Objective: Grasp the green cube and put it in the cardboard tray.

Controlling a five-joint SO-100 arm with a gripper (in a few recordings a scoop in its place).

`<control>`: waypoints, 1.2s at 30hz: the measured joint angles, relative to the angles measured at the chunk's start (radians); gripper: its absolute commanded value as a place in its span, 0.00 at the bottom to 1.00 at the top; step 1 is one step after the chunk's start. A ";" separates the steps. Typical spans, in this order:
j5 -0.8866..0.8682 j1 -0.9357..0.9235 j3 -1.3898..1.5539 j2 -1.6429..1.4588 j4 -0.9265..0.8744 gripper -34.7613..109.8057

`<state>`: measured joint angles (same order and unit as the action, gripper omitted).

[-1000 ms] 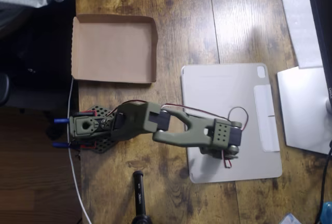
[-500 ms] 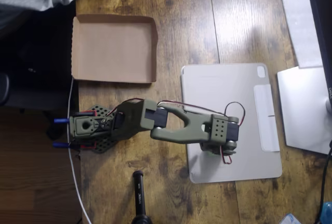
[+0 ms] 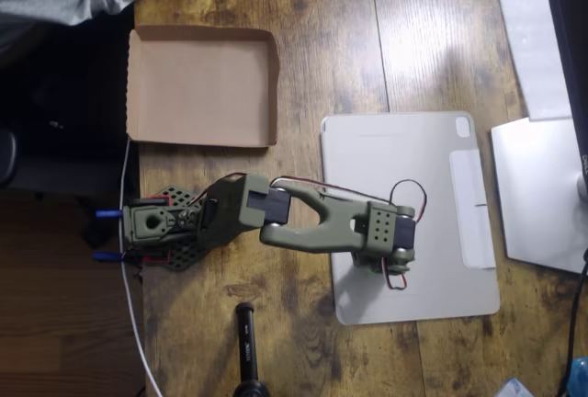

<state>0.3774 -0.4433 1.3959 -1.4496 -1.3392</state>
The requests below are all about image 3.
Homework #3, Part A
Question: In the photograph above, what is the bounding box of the white and blue packet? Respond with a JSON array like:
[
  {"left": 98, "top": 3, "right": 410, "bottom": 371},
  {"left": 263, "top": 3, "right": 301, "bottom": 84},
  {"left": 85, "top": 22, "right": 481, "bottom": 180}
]
[{"left": 495, "top": 378, "right": 537, "bottom": 397}]

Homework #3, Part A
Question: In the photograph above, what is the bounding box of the blue round object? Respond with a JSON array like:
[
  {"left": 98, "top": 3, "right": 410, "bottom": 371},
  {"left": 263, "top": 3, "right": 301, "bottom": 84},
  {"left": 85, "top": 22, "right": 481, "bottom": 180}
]
[{"left": 568, "top": 357, "right": 588, "bottom": 397}]

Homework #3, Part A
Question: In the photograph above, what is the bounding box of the brown cardboard tray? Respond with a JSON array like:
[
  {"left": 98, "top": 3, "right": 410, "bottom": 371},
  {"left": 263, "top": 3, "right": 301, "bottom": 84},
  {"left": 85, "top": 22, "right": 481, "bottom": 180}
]
[{"left": 124, "top": 24, "right": 282, "bottom": 148}]

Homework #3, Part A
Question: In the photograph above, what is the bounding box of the white cable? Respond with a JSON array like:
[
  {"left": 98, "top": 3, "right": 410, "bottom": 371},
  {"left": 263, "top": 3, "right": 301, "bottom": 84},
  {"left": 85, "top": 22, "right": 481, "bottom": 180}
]
[{"left": 118, "top": 139, "right": 163, "bottom": 397}]

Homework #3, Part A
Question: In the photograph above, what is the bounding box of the black computer monitor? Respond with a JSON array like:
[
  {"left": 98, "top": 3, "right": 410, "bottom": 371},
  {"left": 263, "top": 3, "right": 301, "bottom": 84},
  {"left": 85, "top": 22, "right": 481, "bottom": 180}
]
[{"left": 539, "top": 0, "right": 588, "bottom": 187}]

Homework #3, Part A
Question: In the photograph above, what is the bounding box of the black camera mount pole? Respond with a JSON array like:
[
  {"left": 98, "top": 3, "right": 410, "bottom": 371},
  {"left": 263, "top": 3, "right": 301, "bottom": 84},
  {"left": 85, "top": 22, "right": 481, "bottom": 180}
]
[{"left": 232, "top": 302, "right": 272, "bottom": 397}]

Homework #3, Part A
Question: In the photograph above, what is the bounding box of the red and black servo cable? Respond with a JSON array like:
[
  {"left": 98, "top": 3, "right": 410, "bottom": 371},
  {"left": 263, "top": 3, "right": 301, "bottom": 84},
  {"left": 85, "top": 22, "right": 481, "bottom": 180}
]
[{"left": 201, "top": 172, "right": 428, "bottom": 291}]

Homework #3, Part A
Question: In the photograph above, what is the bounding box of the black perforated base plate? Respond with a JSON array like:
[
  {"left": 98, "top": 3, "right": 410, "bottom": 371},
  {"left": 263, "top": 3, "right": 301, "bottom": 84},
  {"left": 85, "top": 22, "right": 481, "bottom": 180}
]
[{"left": 137, "top": 184, "right": 212, "bottom": 274}]

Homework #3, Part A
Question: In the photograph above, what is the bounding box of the white foam sheet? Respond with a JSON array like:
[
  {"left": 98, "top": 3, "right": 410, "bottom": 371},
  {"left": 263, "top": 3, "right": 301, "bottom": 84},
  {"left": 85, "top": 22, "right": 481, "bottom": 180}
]
[{"left": 490, "top": 0, "right": 573, "bottom": 122}]

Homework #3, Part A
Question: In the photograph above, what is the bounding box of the silver monitor stand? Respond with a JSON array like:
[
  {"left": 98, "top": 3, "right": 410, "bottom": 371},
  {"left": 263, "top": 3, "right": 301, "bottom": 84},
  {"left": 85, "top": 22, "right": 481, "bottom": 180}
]
[{"left": 490, "top": 117, "right": 588, "bottom": 275}]

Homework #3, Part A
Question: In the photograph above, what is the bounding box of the black office chair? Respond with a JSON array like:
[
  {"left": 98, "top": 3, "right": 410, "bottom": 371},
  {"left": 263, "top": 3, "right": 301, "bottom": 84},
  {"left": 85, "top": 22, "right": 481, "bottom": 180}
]
[{"left": 0, "top": 24, "right": 139, "bottom": 251}]

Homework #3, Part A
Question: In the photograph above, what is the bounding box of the tablet in beige case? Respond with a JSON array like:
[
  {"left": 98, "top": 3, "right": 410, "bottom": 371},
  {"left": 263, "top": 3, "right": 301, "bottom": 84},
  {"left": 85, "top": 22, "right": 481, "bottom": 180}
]
[{"left": 320, "top": 111, "right": 501, "bottom": 326}]

